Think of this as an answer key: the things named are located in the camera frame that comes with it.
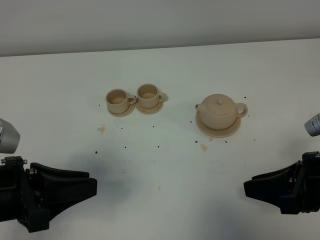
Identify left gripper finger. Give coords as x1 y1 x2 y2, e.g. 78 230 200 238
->
27 177 97 233
30 162 90 185

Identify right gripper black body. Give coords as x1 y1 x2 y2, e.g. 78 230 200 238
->
297 151 320 213

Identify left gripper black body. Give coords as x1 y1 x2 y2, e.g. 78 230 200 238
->
0 156 34 225

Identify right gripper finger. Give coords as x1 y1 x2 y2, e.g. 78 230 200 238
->
243 175 298 215
251 161 303 180

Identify beige ceramic teapot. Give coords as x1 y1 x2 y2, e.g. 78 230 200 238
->
195 94 248 131

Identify left arm silver link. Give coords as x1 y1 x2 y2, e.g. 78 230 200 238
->
0 118 21 154

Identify large beige teapot saucer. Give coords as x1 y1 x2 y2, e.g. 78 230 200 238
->
195 113 241 138

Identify left beige teacup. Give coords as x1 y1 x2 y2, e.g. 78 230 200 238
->
105 89 137 114

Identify beige teacup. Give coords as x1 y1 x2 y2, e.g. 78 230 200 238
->
136 83 168 109
105 89 137 114

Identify left beige cup saucer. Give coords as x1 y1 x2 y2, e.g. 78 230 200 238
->
108 104 136 118

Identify beige cup saucer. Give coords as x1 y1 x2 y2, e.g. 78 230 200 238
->
108 104 136 118
135 102 164 115

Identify right beige cup saucer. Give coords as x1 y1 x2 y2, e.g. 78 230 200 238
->
135 102 164 115

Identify right beige teacup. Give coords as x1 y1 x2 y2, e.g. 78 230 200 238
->
136 83 168 109

